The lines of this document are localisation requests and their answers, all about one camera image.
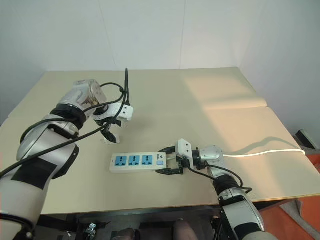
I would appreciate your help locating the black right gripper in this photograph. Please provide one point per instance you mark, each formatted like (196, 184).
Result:
(182, 164)

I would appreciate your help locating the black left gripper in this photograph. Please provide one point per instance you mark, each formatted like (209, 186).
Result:
(105, 122)

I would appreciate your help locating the white charger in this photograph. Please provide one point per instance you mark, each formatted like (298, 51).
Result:
(106, 142)

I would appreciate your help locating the white power strip blue sockets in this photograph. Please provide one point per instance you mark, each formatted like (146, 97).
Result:
(136, 162)

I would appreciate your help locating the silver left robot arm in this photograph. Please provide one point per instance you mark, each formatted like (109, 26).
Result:
(37, 155)

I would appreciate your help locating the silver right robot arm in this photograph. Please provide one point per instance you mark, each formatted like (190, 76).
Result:
(240, 212)

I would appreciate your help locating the metal clamp under table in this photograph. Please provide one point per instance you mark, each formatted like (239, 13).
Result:
(91, 228)

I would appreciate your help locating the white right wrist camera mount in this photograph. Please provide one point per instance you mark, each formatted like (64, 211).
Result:
(183, 147)

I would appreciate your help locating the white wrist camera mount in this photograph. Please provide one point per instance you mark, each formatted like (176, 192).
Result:
(125, 111)
(183, 147)

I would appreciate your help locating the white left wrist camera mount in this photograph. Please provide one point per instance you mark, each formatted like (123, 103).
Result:
(125, 111)

